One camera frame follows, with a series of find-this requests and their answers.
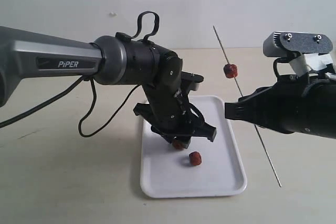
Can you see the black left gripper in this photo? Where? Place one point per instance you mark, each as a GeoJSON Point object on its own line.
{"type": "Point", "coordinates": [169, 111]}

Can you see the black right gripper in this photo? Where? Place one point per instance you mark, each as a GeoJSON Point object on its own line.
{"type": "Point", "coordinates": [292, 105]}

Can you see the brown meatball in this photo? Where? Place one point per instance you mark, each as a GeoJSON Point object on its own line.
{"type": "Point", "coordinates": [177, 145]}
{"type": "Point", "coordinates": [230, 71]}
{"type": "Point", "coordinates": [195, 158]}

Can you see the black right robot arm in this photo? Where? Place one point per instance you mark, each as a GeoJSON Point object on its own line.
{"type": "Point", "coordinates": [305, 105]}

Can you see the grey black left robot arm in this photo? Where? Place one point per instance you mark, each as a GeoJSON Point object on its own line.
{"type": "Point", "coordinates": [111, 60]}

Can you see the white rectangular plastic tray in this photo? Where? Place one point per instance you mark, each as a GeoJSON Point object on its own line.
{"type": "Point", "coordinates": [167, 173]}

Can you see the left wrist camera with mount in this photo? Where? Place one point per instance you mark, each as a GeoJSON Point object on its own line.
{"type": "Point", "coordinates": [190, 82]}

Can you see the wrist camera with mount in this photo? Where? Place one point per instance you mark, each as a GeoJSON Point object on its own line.
{"type": "Point", "coordinates": [305, 52]}
{"type": "Point", "coordinates": [190, 82]}

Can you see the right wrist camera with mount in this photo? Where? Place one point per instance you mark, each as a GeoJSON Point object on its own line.
{"type": "Point", "coordinates": [305, 52]}

